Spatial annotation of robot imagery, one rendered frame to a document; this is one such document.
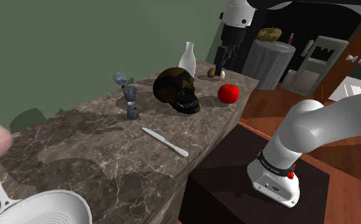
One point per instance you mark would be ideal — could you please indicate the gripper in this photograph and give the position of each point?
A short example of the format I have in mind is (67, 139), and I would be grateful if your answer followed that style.
(232, 34)

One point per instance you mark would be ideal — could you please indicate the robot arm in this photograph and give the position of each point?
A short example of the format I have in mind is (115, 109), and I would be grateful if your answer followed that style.
(295, 139)

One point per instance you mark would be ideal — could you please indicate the pale egg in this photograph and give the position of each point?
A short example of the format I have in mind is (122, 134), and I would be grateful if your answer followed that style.
(222, 74)

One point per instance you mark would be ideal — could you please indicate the brown egg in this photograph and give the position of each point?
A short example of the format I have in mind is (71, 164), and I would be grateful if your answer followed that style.
(211, 73)

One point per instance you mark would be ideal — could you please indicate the red tomato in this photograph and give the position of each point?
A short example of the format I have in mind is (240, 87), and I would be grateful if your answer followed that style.
(228, 93)

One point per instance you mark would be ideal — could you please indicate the white glass bottle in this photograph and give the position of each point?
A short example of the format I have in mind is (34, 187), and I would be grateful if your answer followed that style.
(187, 62)

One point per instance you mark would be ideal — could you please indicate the grey round draped table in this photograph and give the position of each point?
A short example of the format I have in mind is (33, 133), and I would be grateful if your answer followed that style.
(267, 65)

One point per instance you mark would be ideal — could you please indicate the dark skull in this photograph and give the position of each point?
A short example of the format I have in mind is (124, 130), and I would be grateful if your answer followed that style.
(174, 86)

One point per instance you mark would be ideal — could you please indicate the grey green cabinet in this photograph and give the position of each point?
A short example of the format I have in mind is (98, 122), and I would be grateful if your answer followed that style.
(319, 71)

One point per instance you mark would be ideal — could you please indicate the grey blue figurine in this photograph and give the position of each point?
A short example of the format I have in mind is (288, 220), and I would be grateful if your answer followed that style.
(131, 94)

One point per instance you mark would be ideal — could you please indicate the silver table knife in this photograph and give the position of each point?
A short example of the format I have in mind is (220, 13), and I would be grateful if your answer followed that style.
(164, 141)

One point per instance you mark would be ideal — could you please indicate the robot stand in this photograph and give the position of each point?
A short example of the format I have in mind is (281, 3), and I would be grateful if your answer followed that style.
(229, 186)

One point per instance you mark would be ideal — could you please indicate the white frying pan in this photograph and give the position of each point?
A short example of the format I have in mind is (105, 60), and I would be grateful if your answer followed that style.
(53, 208)

